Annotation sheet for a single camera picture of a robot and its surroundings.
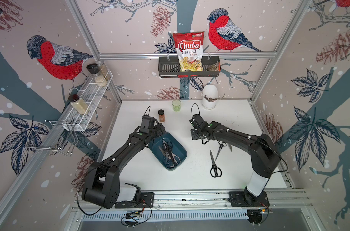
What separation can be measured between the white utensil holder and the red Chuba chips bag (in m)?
0.25

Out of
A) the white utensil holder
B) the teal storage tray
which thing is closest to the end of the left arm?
the teal storage tray

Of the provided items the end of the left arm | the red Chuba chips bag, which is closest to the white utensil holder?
the red Chuba chips bag

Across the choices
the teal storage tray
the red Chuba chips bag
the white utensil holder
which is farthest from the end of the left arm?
the white utensil holder

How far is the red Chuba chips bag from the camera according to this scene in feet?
2.66

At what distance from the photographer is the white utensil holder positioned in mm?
1095
